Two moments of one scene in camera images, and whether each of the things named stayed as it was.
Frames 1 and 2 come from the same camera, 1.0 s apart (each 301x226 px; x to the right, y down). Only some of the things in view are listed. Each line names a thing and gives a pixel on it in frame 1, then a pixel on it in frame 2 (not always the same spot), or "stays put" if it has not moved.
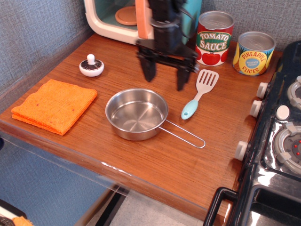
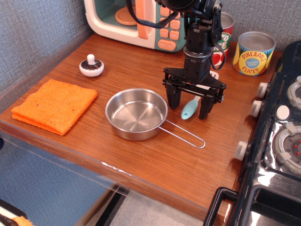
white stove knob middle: x=255 y=108 stays put
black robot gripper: x=169 y=46 to x=194 y=78
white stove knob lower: x=241 y=150 stays put
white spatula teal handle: x=206 y=80 stays put
